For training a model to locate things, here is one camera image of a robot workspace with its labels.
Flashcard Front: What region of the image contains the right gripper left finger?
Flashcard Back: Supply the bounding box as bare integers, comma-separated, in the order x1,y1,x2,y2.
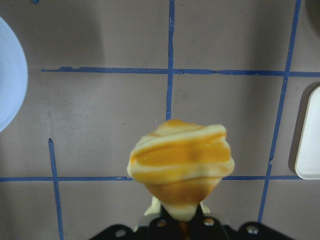
91,212,180,240

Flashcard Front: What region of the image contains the white rectangular tray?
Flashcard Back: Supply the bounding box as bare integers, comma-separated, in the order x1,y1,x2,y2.
294,87,320,180

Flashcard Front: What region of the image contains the blue plate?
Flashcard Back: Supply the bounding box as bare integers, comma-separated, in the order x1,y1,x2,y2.
0,18,28,131

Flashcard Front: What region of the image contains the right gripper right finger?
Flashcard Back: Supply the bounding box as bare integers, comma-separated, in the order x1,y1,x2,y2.
188,204,292,240

